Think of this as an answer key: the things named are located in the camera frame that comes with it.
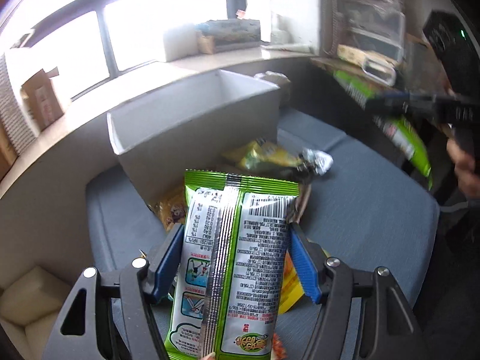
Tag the white storage box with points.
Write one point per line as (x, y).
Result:
(189, 124)

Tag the right hand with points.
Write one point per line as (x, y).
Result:
(468, 181)

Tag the clear yellow noodle snack bag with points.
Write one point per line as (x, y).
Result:
(171, 208)

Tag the black silver snack bag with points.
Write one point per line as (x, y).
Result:
(313, 163)

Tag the cream leather sofa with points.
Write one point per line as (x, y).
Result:
(29, 309)

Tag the polka dot paper bag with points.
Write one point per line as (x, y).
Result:
(17, 121)

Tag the blue table cloth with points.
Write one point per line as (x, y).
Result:
(365, 210)

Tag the tissue pack in plastic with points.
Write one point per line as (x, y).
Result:
(280, 80)

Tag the clear plastic drawer unit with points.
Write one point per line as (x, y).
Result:
(372, 26)

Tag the white foam box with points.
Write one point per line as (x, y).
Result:
(180, 43)

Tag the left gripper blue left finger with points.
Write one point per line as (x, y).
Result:
(165, 261)

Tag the green white small box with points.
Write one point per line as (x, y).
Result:
(358, 57)

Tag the yellow spicy strip bag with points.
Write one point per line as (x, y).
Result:
(291, 290)

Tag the green seaweed snack bag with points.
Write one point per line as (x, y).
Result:
(398, 129)

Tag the printed landscape gift box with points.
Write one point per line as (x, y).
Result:
(216, 36)

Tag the green striped snack bag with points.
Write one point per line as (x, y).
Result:
(228, 284)

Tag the small open cardboard box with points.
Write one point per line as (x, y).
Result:
(41, 100)

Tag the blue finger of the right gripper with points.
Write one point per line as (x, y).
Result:
(383, 96)

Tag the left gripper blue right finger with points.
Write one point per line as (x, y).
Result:
(307, 259)

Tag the gold yellow chip bag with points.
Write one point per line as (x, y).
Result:
(261, 156)

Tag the beige checkered pastry packet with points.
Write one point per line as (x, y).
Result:
(278, 350)

